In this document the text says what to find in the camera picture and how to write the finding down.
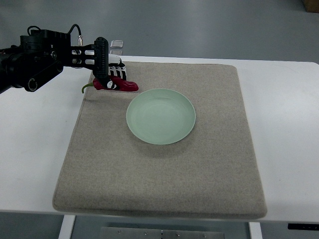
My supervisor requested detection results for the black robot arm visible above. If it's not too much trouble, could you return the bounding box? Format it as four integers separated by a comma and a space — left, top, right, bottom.
0, 26, 110, 93

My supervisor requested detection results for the cardboard box corner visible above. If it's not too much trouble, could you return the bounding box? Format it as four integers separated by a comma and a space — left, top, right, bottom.
303, 0, 319, 13

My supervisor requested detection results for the white table leg right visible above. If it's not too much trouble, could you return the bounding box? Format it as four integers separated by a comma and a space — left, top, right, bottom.
248, 222, 263, 239

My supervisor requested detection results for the light green plate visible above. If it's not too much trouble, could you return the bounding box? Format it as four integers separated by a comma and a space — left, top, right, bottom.
126, 89, 196, 145

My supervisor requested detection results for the beige felt mat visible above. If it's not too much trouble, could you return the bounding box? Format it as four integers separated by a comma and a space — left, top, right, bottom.
51, 60, 268, 221

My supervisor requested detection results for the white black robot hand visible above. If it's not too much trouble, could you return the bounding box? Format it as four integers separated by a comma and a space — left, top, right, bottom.
109, 54, 127, 80

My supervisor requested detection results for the black table control panel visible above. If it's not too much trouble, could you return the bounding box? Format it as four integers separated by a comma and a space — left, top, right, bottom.
288, 223, 319, 231

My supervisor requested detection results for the red chili pepper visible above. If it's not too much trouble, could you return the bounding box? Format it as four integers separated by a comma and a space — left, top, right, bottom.
81, 76, 139, 93

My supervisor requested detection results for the white table leg left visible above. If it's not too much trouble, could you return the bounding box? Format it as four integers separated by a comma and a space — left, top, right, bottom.
58, 215, 76, 239

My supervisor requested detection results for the white table leg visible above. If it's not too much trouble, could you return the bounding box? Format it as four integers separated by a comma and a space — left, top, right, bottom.
248, 222, 263, 239
58, 215, 76, 239

